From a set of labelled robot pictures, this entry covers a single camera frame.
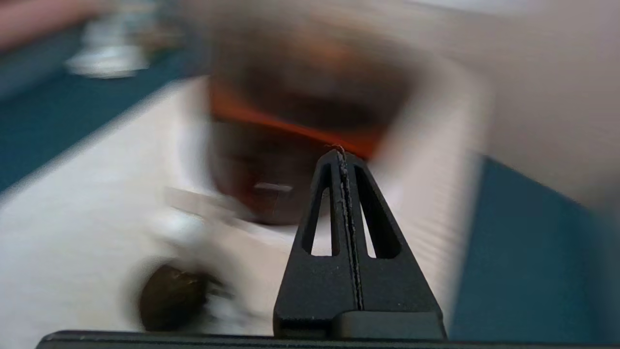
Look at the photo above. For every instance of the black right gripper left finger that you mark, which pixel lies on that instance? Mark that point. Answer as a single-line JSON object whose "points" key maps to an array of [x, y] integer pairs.
{"points": [[315, 286]]}

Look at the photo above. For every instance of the blue grey ribbed sofa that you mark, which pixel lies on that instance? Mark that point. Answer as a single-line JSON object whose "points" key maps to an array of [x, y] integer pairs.
{"points": [[533, 266], [48, 121]]}

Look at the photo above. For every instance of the large tea drink dispenser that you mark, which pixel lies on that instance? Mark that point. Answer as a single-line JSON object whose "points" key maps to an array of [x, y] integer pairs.
{"points": [[300, 97]]}

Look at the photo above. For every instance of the silver metal dispenser tap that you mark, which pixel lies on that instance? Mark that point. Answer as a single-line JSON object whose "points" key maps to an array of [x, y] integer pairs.
{"points": [[184, 232]]}

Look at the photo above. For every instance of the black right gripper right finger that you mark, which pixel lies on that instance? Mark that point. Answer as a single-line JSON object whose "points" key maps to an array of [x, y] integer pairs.
{"points": [[392, 286]]}

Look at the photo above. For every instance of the black plastic cup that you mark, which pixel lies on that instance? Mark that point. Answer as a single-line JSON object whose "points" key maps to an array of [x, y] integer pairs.
{"points": [[172, 298]]}

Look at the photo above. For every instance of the crumpled white tissue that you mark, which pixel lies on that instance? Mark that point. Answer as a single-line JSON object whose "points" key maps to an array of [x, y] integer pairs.
{"points": [[106, 63]]}

